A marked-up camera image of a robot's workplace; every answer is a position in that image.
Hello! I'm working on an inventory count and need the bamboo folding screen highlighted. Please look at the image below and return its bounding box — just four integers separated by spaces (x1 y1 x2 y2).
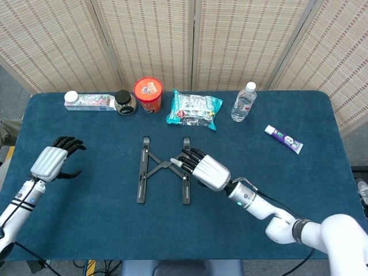
0 0 368 136

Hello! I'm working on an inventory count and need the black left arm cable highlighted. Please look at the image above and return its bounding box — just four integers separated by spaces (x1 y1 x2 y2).
0 177 63 276

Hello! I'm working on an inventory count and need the white milk carton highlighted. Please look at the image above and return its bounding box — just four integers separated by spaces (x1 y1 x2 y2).
63 90 117 112

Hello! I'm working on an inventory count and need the black folding laptop stand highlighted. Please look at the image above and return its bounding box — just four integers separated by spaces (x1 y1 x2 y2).
136 136 193 205

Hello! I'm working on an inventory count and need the clear plastic water bottle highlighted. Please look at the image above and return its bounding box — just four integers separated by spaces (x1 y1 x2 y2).
231 81 257 123

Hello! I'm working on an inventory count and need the teal snack bag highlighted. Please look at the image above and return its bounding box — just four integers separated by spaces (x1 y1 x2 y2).
166 89 224 132

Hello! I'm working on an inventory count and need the purple toothpaste tube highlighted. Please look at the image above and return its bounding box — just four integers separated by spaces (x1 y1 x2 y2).
264 124 304 155

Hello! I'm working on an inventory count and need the red instant noodle cup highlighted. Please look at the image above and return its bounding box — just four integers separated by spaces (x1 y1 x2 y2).
133 76 164 114

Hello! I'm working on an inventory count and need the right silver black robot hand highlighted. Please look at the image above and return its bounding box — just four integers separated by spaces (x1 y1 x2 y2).
170 148 232 192

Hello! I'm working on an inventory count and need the blue felt table cover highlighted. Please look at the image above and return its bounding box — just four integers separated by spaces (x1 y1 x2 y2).
0 90 365 261

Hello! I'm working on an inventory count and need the glass jar with black lid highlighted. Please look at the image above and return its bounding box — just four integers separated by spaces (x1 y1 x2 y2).
114 90 138 116

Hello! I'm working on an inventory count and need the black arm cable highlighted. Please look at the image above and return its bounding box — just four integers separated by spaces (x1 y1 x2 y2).
232 177 316 276
0 177 63 276

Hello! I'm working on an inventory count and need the dark green floor object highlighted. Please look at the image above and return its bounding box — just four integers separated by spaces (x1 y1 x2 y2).
27 259 52 274

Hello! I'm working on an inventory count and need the black floor cable bundle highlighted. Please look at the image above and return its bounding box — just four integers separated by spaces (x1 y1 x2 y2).
72 259 123 276

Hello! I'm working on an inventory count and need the grey sneaker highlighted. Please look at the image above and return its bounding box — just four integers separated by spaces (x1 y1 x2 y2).
356 178 368 206

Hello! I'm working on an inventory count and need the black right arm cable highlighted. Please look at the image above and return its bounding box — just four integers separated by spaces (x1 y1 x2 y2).
232 177 316 276

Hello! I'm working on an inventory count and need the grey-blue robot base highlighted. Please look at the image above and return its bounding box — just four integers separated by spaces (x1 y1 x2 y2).
121 259 244 276

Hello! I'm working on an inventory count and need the olive green fabric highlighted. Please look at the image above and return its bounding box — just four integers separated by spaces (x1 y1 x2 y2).
0 119 22 146

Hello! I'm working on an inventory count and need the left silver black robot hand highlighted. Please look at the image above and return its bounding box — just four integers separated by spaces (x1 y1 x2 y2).
29 136 87 183

